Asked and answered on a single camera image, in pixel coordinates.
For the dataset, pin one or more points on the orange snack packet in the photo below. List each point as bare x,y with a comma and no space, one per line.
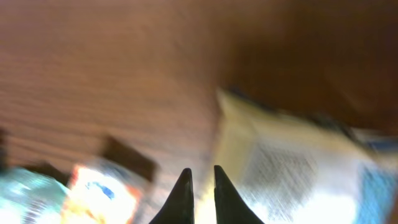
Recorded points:
101,194

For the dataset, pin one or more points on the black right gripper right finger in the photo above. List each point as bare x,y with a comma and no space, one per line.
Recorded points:
230,207

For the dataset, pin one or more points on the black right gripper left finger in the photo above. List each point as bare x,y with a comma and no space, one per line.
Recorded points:
179,205

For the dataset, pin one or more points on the small teal white packet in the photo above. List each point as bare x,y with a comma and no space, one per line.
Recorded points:
30,198

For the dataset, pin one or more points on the white blue snack bag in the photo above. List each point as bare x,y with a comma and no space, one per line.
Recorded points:
293,169

